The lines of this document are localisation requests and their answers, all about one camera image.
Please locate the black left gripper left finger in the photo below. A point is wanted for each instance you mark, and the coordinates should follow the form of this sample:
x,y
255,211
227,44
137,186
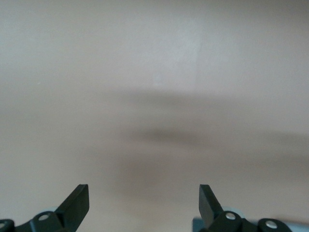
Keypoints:
x,y
73,207

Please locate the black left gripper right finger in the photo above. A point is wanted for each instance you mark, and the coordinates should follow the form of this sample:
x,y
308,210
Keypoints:
x,y
208,205

